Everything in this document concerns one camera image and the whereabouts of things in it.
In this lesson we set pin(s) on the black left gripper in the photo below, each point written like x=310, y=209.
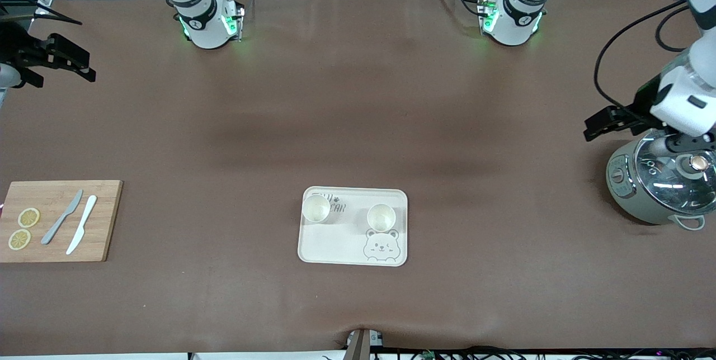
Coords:
x=641, y=104

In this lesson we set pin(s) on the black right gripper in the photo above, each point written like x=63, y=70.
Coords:
x=17, y=50

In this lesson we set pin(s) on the white plastic cup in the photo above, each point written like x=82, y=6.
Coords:
x=381, y=219
x=316, y=210

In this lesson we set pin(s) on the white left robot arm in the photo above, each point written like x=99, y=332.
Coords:
x=514, y=19

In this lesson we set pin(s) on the grey-green cooking pot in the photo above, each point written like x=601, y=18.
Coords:
x=629, y=198

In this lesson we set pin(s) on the glass pot lid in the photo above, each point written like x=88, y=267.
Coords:
x=665, y=186

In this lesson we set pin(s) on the grey plastic knife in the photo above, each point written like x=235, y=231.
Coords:
x=59, y=223

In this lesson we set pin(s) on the lemon slice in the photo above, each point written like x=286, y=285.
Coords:
x=28, y=218
x=19, y=240

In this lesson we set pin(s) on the wooden cutting board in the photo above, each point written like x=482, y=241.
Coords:
x=100, y=226

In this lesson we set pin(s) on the white plastic knife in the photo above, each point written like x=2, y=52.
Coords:
x=81, y=228

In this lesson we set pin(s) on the brown table mat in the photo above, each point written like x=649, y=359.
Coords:
x=358, y=97

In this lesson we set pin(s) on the cream tray with bear print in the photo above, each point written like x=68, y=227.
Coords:
x=341, y=242

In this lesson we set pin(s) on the metal table bracket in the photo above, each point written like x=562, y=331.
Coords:
x=358, y=346

